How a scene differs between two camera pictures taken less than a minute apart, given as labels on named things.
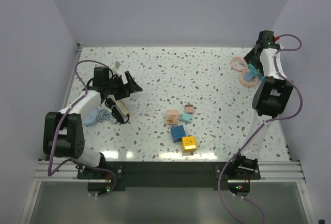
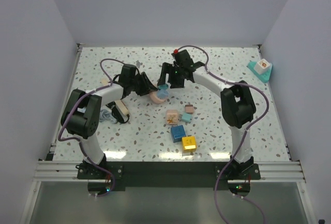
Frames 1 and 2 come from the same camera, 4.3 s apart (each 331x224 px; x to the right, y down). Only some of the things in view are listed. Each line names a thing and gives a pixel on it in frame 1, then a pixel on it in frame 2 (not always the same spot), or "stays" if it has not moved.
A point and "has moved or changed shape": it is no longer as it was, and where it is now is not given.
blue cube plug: (177, 132) stays
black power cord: (110, 104) stays
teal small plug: (186, 117) stays
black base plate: (168, 176) stays
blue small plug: (247, 76) → (162, 93)
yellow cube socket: (189, 144) stays
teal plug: (253, 70) → (163, 86)
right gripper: (250, 57) → (168, 68)
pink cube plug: (172, 117) stays
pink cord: (242, 71) has moved or changed shape
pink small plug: (189, 108) stays
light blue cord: (103, 114) stays
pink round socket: (247, 84) → (153, 95)
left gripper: (125, 89) → (147, 87)
